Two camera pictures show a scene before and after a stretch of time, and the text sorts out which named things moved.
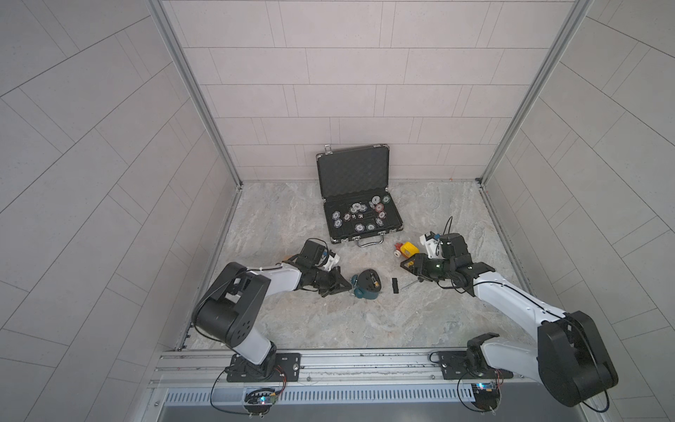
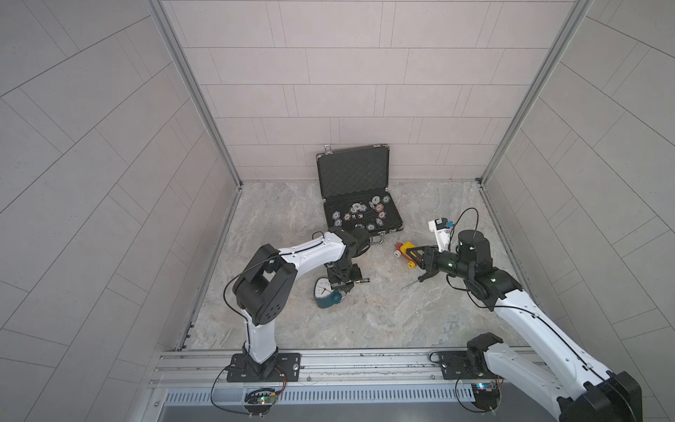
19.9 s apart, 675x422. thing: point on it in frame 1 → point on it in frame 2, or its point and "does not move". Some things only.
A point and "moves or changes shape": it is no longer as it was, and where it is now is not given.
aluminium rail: x=320 y=369 does not move
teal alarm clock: x=366 y=284 moves or changes shape
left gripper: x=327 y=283 → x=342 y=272
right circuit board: x=487 y=396 does not move
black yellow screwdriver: x=419 y=279 does not move
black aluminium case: x=354 y=185 does not move
